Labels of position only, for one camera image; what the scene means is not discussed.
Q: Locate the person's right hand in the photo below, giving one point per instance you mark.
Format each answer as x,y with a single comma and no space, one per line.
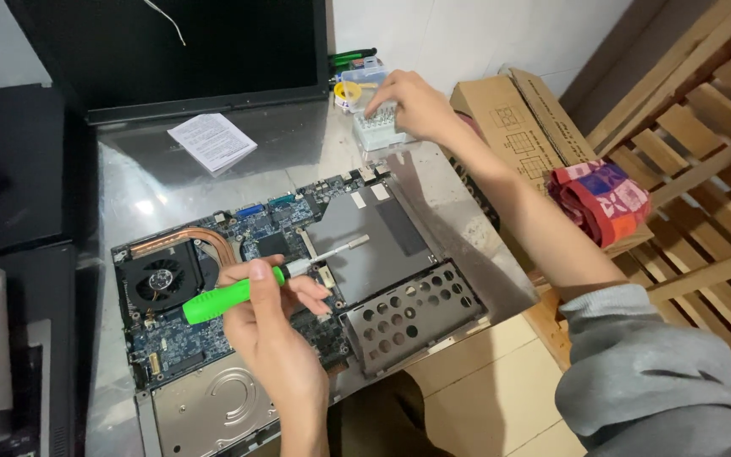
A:
419,108

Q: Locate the person's left hand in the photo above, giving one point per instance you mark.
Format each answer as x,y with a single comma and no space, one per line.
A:
273,346

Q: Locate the white screwdriver bit holder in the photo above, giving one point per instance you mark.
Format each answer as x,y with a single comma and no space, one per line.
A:
375,130

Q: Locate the clear plastic parts box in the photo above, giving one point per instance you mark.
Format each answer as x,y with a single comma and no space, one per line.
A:
365,75

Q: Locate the yellow solder spool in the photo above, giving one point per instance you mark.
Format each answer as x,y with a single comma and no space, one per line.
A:
346,92

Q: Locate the silver hard drive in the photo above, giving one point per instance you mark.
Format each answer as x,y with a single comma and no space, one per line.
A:
213,409

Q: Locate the brown cardboard box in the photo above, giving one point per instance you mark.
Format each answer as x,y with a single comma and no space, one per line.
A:
524,127

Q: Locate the open laptop base with motherboard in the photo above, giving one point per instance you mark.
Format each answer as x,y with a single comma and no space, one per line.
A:
276,235

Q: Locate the black cooling fan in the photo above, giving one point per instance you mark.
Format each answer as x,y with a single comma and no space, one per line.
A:
160,279

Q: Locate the person's dark trouser leg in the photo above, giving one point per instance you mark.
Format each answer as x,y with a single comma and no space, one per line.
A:
384,422

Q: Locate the copper heat pipe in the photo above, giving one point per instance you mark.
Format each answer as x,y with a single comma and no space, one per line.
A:
194,236

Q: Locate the grey metal cover plate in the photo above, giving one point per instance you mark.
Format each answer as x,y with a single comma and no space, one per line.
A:
372,247

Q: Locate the perforated metal drive cage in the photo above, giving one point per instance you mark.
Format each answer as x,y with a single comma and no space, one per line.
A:
413,317

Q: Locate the red patterned cloth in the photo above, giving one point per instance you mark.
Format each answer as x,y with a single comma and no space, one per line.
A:
600,200

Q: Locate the white folded paper leaflet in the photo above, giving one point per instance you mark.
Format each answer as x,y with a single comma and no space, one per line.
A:
212,143

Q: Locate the black laptop screen lid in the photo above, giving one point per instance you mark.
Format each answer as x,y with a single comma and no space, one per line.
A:
169,57

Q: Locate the wooden slatted rack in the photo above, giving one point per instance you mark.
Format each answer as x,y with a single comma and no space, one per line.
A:
708,190

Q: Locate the black closed laptop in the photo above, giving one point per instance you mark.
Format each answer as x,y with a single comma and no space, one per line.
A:
4,171

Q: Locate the grey sweatshirt sleeve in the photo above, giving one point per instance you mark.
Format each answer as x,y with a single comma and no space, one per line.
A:
651,381

